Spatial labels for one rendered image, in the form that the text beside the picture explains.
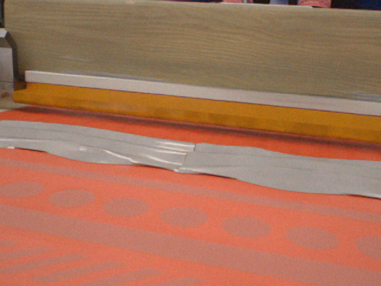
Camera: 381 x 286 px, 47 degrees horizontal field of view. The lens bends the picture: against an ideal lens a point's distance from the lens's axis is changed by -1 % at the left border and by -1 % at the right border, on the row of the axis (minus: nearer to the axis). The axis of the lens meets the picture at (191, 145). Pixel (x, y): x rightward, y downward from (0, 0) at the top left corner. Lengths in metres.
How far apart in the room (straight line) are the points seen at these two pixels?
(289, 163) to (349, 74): 0.10
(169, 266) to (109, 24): 0.26
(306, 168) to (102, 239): 0.14
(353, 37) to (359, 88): 0.04
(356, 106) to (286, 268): 0.19
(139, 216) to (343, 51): 0.21
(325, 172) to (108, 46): 0.22
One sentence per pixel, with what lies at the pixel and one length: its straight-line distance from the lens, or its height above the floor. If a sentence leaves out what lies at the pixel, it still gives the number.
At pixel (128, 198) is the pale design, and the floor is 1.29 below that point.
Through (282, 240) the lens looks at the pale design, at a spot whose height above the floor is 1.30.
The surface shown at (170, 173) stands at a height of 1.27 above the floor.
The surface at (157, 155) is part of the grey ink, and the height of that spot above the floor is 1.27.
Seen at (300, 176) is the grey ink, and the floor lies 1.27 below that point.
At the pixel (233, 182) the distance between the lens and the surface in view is 0.26.
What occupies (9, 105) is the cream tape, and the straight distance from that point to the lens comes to 0.49.
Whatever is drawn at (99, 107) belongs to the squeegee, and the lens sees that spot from 0.41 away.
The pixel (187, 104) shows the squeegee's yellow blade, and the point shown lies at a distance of 0.38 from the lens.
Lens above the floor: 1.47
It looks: 45 degrees down
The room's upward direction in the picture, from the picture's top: 8 degrees counter-clockwise
